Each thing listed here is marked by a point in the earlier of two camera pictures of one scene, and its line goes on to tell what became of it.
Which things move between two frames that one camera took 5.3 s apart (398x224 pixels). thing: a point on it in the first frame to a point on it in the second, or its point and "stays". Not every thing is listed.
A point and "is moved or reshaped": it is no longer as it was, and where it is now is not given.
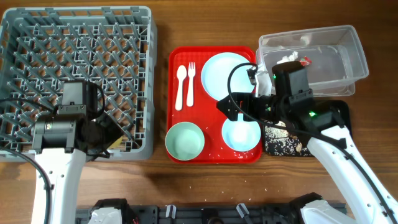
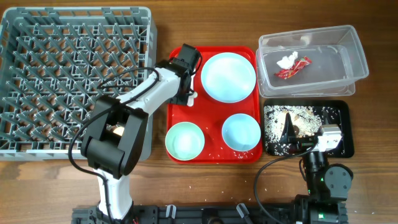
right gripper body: x=259 y=108 to x=301 y=144
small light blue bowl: x=240 y=135 stays
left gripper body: x=107 y=132 to x=181 y=97
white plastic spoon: x=181 y=73 is moved or reshaped
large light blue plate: x=215 y=72 stays
